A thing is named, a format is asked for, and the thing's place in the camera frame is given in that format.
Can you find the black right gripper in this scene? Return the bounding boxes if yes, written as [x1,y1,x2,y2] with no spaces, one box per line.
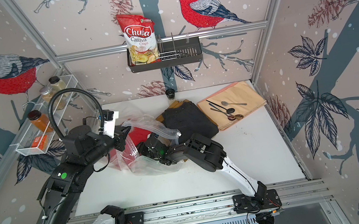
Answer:
[128,141,161,166]

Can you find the red trousers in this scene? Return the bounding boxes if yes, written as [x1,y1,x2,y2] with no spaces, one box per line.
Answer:
[110,127,151,169]

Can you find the clear plastic vacuum bag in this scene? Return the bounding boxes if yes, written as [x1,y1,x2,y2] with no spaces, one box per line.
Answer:
[105,102,184,176]

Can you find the black trousers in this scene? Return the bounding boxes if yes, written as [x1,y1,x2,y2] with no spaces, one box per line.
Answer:
[163,102,219,143]

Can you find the brown trousers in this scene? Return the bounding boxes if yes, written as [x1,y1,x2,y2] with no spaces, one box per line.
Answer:
[156,99,190,123]

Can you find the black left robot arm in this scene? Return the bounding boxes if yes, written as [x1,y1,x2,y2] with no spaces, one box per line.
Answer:
[36,125,131,224]

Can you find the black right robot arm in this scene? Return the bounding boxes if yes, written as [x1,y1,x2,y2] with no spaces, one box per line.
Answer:
[137,133,267,205]

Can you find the red cassava chips bag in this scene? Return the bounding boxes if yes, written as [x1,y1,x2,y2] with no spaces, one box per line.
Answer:
[116,14,159,66]

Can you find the black lid pepper grinder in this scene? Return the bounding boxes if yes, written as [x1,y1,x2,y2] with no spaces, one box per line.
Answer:
[165,88,176,100]

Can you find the tan spice jar silver lid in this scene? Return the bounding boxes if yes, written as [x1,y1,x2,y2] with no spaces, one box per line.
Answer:
[40,86,66,111]

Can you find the light spice jar black lid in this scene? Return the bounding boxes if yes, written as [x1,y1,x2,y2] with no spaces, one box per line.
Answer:
[49,76,67,93]

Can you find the orange spice jar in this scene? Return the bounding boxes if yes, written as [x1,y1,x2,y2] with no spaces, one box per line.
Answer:
[27,110,54,133]

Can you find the small orange box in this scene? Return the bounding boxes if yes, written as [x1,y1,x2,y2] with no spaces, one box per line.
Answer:
[31,134,48,150]

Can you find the beige cloth placemat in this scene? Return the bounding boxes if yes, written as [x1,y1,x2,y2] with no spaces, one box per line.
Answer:
[197,81,267,131]

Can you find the clear acrylic spice shelf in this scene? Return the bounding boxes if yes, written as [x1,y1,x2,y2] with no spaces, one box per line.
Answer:
[15,75,78,157]

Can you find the black spoon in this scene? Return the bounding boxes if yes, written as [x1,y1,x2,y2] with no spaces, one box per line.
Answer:
[206,100,235,114]

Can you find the wooden brown spoon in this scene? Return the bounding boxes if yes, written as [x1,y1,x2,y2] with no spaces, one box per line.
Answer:
[224,112,244,121]

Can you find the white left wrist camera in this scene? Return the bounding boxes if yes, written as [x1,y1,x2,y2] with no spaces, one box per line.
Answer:
[99,110,119,139]

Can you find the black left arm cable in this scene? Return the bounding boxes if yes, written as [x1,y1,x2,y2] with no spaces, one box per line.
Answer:
[44,83,107,142]

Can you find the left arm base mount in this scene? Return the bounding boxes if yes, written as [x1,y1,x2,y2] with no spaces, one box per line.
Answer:
[115,212,145,224]

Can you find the black wire wall basket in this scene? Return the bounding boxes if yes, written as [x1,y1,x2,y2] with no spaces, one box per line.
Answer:
[127,36,203,73]

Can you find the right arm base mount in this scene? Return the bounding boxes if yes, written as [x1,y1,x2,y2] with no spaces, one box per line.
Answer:
[233,189,282,214]

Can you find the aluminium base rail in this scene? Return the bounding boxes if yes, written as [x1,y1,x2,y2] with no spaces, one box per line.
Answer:
[41,176,332,224]

